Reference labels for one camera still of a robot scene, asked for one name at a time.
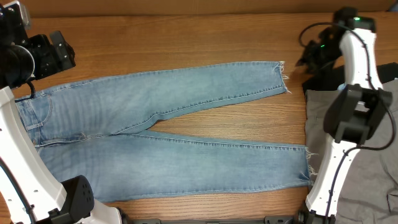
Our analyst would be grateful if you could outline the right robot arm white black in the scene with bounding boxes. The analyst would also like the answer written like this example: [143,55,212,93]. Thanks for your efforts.
[292,7,392,223]

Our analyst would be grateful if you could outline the black folded garment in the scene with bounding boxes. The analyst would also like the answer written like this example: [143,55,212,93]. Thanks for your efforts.
[302,62,397,93]

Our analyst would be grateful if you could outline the grey folded trousers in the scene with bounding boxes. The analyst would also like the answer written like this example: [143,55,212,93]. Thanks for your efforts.
[305,90,397,224]

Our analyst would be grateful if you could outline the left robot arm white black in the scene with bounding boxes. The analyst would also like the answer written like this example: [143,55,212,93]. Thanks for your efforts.
[1,1,129,224]

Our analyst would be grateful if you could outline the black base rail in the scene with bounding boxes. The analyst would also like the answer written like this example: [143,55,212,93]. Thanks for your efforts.
[120,210,312,224]

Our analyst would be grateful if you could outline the light blue denim jeans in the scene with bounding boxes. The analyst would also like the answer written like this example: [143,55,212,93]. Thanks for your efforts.
[14,60,318,203]

